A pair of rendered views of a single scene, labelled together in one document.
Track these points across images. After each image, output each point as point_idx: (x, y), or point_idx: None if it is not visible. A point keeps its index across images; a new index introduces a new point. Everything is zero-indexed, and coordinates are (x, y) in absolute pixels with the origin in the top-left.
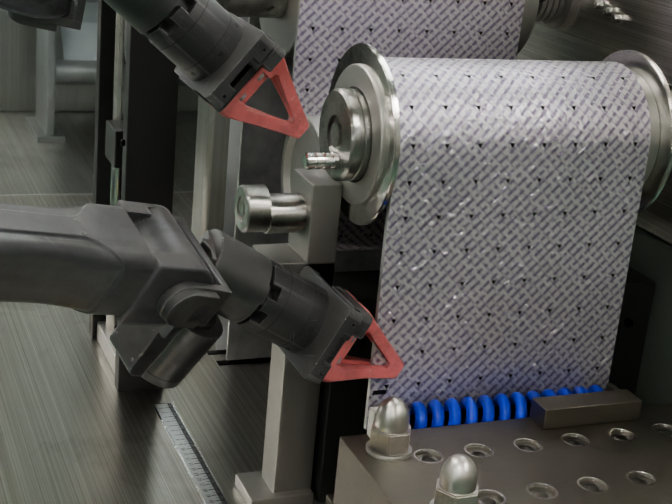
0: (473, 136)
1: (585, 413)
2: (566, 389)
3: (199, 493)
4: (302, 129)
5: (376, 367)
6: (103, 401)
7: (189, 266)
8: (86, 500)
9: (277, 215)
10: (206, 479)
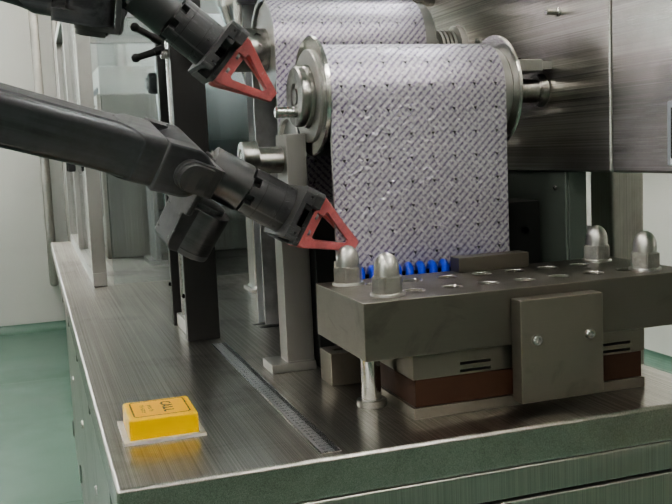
0: (381, 79)
1: (488, 261)
2: None
3: (237, 370)
4: (272, 95)
5: (338, 242)
6: (177, 345)
7: (191, 147)
8: (159, 378)
9: (264, 157)
10: (243, 365)
